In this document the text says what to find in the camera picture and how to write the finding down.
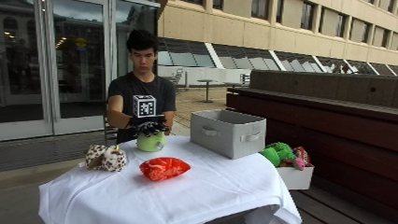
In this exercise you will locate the the person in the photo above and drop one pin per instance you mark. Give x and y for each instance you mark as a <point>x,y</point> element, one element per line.
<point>141,88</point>

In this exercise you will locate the pink red soft toy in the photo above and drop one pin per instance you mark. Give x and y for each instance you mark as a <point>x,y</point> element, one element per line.
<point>301,157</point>

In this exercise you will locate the white tablecloth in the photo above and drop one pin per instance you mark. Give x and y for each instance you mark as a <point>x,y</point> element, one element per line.
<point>165,189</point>

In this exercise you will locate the spotted white brown soft toy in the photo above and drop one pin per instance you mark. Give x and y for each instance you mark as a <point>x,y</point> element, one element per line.
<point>105,157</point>

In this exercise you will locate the dark wooden bench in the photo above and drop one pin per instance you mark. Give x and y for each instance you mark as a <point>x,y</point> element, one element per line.
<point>327,124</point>

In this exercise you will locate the glass door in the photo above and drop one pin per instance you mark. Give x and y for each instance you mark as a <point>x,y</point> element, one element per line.
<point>61,65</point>

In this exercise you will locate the round standing table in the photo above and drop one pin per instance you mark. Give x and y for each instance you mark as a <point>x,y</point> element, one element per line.
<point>206,90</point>

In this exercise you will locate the white box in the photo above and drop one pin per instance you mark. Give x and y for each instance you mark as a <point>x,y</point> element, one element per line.
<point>295,177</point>

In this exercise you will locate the light green soft toy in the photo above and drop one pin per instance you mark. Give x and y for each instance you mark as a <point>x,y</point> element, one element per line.
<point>150,142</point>

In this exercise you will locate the red orange soft toy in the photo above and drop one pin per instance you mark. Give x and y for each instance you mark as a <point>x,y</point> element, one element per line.
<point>163,168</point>

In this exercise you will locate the metal chair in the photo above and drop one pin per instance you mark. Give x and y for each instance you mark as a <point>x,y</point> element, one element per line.
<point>243,79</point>

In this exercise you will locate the white marker cube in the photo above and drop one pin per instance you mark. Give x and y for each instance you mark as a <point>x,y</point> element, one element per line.
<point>143,105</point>

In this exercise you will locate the grey fabric storage box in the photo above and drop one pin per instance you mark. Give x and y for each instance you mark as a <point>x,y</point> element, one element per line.
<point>227,132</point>

